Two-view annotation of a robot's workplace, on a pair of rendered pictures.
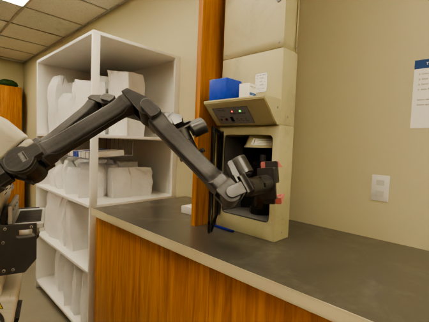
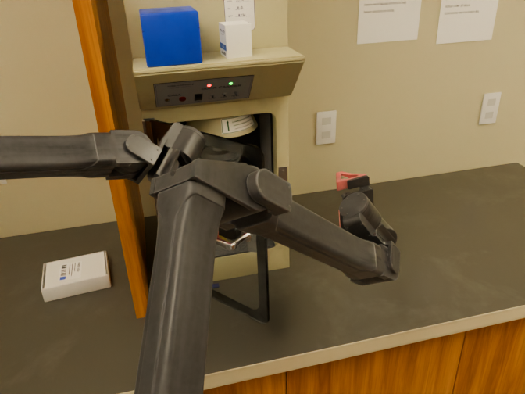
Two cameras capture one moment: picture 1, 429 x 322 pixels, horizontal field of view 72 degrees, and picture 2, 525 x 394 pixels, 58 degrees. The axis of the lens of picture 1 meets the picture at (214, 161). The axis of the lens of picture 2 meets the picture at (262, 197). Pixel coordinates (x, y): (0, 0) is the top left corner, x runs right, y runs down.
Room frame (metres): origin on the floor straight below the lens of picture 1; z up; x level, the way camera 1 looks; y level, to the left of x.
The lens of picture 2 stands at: (0.66, 0.64, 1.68)
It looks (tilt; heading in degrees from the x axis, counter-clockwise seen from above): 27 degrees down; 303
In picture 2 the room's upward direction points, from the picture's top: 2 degrees counter-clockwise
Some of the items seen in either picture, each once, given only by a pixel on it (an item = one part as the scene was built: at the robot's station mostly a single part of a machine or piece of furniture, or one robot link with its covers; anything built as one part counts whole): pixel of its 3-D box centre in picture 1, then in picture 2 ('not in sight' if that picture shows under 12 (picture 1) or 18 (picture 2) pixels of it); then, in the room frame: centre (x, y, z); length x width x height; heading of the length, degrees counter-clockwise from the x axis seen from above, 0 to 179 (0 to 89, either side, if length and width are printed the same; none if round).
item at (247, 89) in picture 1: (247, 91); (235, 39); (1.21, -0.12, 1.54); 0.05 x 0.05 x 0.06; 51
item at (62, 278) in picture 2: (199, 209); (76, 274); (1.61, 0.07, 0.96); 0.16 x 0.12 x 0.04; 52
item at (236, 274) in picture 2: (214, 176); (208, 223); (1.22, 0.00, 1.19); 0.30 x 0.01 x 0.40; 174
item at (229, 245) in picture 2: not in sight; (224, 236); (1.15, 0.03, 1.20); 0.10 x 0.05 x 0.03; 174
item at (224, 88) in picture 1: (225, 91); (170, 35); (1.29, -0.03, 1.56); 0.10 x 0.10 x 0.09; 46
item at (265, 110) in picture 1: (239, 112); (219, 82); (1.23, -0.10, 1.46); 0.32 x 0.12 x 0.10; 46
